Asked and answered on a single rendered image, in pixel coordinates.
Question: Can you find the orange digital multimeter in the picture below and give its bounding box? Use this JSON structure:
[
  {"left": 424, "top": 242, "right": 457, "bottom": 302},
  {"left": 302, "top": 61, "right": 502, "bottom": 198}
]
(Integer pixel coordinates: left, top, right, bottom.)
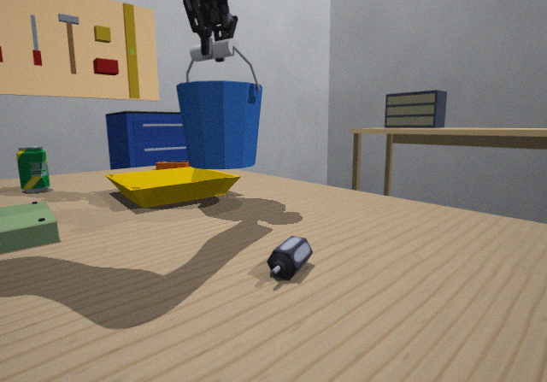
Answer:
[{"left": 156, "top": 161, "right": 189, "bottom": 170}]

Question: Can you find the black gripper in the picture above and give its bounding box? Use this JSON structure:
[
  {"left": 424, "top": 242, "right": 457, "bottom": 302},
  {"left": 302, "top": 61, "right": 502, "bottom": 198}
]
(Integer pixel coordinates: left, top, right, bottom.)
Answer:
[{"left": 183, "top": 0, "right": 238, "bottom": 59}]

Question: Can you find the yellow square tray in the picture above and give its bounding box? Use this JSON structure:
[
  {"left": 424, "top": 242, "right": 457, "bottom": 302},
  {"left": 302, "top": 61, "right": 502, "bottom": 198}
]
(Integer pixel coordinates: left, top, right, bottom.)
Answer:
[{"left": 105, "top": 167, "right": 241, "bottom": 208}]

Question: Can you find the green drink can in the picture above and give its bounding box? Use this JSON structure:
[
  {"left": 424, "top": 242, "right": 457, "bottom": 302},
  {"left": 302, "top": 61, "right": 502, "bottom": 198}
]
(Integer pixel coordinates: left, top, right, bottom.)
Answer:
[{"left": 16, "top": 146, "right": 50, "bottom": 192}]

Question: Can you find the blue bucket with wire handle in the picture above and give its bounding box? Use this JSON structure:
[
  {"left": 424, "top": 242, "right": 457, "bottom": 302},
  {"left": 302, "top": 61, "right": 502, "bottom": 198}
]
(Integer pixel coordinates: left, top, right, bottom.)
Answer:
[{"left": 176, "top": 38, "right": 262, "bottom": 169}]

